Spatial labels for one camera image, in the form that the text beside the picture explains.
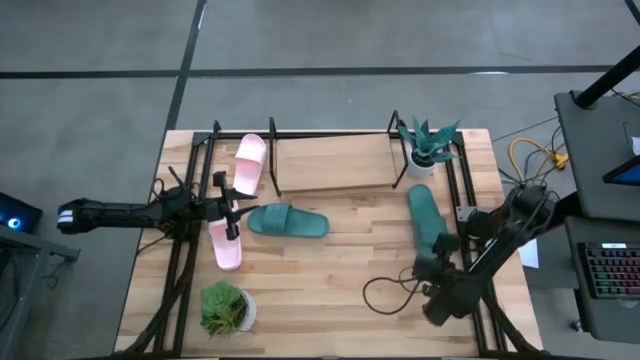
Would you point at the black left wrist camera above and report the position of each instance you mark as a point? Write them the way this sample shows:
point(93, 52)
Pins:
point(212, 210)

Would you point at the wooden shelf with black frame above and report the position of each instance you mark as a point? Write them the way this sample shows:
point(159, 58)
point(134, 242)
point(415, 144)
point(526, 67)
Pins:
point(335, 162)

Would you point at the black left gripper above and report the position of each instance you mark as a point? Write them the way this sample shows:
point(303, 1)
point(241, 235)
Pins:
point(226, 200)

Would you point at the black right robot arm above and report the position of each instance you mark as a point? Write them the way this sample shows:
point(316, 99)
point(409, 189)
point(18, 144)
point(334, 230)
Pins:
point(500, 250)

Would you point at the grey keyboard tray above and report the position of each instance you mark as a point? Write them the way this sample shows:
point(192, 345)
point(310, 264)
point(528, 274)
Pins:
point(600, 320)

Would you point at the fern plant in white pot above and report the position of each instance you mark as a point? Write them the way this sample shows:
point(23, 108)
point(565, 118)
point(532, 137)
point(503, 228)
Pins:
point(222, 307)

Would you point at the black device with blue light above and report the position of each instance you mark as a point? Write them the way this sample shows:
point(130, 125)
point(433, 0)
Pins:
point(20, 215)

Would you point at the backlit rainbow keyboard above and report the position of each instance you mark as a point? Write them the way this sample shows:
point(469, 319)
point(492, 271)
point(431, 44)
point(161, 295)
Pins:
point(612, 272)

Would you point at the black pole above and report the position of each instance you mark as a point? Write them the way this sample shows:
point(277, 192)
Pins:
point(605, 80)

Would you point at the grey metal stand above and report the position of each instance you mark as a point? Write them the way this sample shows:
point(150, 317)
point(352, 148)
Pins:
point(20, 280)

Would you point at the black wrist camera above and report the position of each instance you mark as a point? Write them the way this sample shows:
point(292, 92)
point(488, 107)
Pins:
point(212, 210)
point(446, 244)

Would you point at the green rubber slide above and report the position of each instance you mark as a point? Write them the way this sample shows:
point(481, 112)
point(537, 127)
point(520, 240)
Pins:
point(425, 215)
point(300, 225)

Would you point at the tablet with blue screen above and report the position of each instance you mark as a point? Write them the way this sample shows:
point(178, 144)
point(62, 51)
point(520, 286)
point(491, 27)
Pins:
point(627, 175)

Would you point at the white paper sheet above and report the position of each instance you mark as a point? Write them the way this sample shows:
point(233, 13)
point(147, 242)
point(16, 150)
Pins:
point(530, 255)

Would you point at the pink rubber slide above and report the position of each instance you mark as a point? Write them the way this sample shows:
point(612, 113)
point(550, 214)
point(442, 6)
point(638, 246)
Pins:
point(250, 160)
point(225, 252)

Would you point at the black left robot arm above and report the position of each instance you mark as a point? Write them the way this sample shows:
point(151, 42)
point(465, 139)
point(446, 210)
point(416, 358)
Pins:
point(125, 212)

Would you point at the grey desk top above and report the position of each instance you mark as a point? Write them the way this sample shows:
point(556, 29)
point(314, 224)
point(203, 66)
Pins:
point(595, 150)

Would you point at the snake plant in white pot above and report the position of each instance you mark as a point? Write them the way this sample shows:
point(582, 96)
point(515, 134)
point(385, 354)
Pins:
point(425, 145)

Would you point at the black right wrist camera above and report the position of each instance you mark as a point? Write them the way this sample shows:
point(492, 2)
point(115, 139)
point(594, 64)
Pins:
point(446, 244)

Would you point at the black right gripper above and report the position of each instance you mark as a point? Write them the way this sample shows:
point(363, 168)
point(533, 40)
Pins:
point(430, 267)

